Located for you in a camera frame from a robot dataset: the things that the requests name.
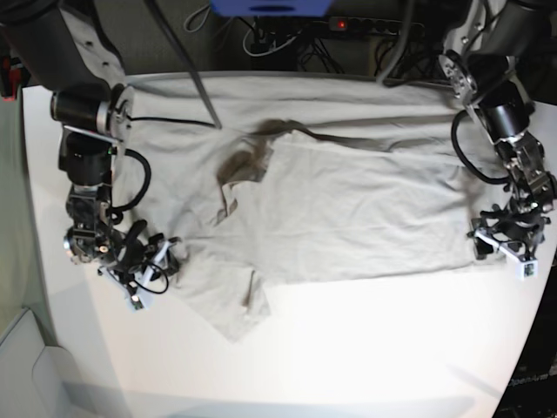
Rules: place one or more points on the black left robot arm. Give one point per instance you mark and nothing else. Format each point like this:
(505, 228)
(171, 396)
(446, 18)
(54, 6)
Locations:
(482, 47)

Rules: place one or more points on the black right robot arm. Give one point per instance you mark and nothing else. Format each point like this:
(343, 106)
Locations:
(63, 46)

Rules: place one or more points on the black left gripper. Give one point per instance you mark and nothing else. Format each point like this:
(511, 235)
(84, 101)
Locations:
(527, 228)

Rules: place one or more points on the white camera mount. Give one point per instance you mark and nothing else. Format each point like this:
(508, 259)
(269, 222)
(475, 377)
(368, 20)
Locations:
(521, 253)

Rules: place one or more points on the red black tool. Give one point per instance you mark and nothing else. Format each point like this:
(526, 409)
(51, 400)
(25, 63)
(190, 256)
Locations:
(10, 77)

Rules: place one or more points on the black power strip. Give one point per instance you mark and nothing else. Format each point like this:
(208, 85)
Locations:
(365, 26)

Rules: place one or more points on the beige t-shirt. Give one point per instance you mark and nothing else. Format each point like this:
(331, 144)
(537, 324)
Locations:
(308, 180)

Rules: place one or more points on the blue box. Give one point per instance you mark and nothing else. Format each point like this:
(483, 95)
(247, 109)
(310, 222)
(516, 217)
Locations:
(271, 8)

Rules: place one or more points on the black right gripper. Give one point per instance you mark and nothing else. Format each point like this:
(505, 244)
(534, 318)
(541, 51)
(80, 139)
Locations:
(124, 254)

